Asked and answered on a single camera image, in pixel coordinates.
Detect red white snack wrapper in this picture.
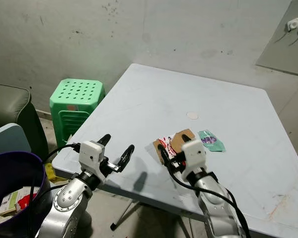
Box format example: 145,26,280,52
157,135,184,162

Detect dark purple rubbish bin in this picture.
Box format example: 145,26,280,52
0,151,47,238

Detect brown cardboard piece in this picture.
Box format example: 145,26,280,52
152,128,196,165

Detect teal plastic packet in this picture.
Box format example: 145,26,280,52
197,129,226,153

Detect green plastic stool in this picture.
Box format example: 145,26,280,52
49,78,105,149

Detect metal table leg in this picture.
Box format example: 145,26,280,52
110,200,143,231

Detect yellow wrapper scrap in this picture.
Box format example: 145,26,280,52
45,164,66,183

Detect red crumpled packet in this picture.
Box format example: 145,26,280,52
18,194,38,208

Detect pale blue plastic chair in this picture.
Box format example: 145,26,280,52
0,122,32,159

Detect grey green armchair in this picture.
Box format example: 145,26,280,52
0,83,49,162

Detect white green carton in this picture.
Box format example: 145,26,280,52
0,187,41,219

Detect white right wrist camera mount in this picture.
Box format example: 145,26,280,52
181,139,207,172

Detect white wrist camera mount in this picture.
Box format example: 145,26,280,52
79,140,109,177
181,139,207,172

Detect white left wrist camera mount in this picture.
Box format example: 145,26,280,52
79,140,109,177

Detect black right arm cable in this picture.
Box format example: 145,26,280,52
161,159,252,238

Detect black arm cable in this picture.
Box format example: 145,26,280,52
161,159,252,238
30,143,81,235

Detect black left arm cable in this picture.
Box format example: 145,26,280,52
30,143,81,235

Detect grey wall panel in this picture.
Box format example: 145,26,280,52
255,0,298,78

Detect white wall hook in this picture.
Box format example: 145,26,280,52
286,18,298,33

